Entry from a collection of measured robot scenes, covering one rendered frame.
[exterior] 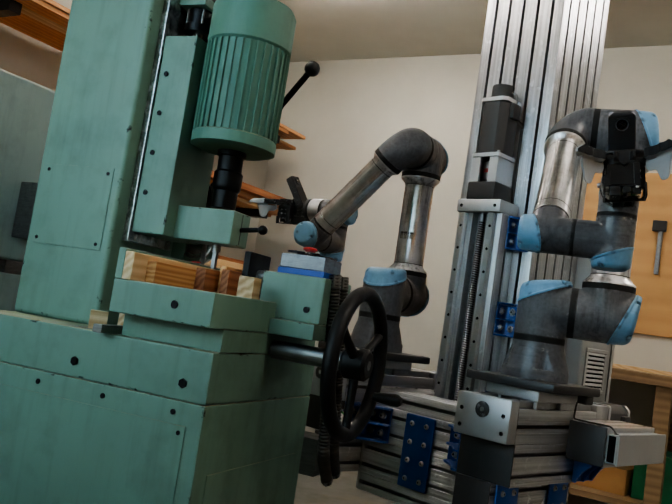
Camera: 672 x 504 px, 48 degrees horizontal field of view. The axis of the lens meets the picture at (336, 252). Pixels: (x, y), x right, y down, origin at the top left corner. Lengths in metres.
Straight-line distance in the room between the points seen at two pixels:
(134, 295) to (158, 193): 0.30
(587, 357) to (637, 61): 2.88
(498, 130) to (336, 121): 3.42
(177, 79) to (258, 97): 0.19
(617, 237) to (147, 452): 0.95
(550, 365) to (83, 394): 0.99
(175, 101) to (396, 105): 3.69
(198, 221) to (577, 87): 1.16
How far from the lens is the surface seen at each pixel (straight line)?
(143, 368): 1.38
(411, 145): 2.15
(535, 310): 1.77
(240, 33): 1.58
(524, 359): 1.76
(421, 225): 2.22
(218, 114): 1.54
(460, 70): 5.12
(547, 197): 1.62
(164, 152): 1.60
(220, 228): 1.53
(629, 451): 1.87
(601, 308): 1.77
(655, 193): 4.58
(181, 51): 1.65
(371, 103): 5.32
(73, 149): 1.70
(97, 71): 1.71
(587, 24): 2.30
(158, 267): 1.40
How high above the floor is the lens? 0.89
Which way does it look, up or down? 5 degrees up
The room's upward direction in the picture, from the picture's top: 9 degrees clockwise
